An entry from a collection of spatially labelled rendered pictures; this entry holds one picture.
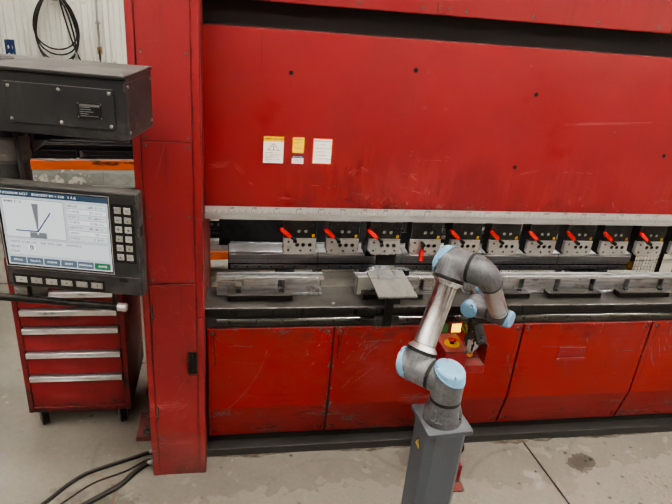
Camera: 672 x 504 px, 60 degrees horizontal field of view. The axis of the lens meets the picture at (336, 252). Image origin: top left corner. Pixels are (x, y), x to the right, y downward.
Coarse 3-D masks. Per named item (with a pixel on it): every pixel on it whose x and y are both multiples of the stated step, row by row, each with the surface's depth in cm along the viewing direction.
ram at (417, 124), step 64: (256, 64) 233; (320, 64) 237; (384, 64) 241; (448, 64) 245; (512, 64) 249; (576, 64) 254; (640, 64) 259; (256, 128) 243; (320, 128) 248; (384, 128) 252; (448, 128) 257; (512, 128) 262; (576, 128) 266; (640, 128) 272; (256, 192) 255; (320, 192) 260; (384, 192) 264; (448, 192) 270; (512, 192) 275; (576, 192) 280; (640, 192) 286
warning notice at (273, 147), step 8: (264, 136) 245; (272, 136) 246; (264, 144) 247; (272, 144) 247; (280, 144) 248; (264, 152) 248; (272, 152) 249; (280, 152) 249; (264, 160) 250; (272, 160) 250; (280, 160) 251
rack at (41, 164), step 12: (36, 168) 387; (48, 168) 389; (60, 168) 391; (72, 168) 393; (84, 168) 394; (96, 168) 396; (108, 168) 398; (120, 168) 400; (132, 168) 402; (216, 252) 442
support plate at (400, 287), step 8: (368, 272) 280; (392, 272) 282; (400, 272) 283; (376, 280) 273; (384, 280) 274; (392, 280) 274; (400, 280) 275; (376, 288) 266; (384, 288) 266; (392, 288) 267; (400, 288) 268; (408, 288) 268; (384, 296) 259; (392, 296) 260; (400, 296) 260; (408, 296) 261; (416, 296) 262
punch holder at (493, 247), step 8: (488, 224) 285; (496, 224) 280; (504, 224) 281; (512, 224) 282; (520, 224) 282; (488, 232) 285; (496, 232) 282; (504, 232) 283; (512, 232) 284; (488, 240) 285; (496, 240) 284; (504, 240) 285; (512, 240) 286; (488, 248) 285; (496, 248) 286; (504, 248) 286; (512, 248) 287
